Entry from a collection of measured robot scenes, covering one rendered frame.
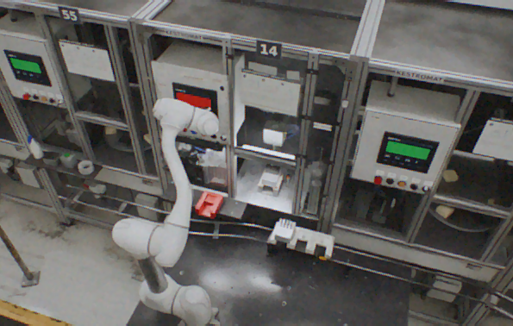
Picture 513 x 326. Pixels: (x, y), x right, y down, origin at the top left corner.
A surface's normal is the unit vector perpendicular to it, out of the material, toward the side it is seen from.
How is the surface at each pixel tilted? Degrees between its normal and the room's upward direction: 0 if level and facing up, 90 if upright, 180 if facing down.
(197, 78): 90
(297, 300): 0
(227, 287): 0
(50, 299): 0
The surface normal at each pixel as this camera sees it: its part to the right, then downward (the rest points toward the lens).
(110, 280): 0.01, -0.72
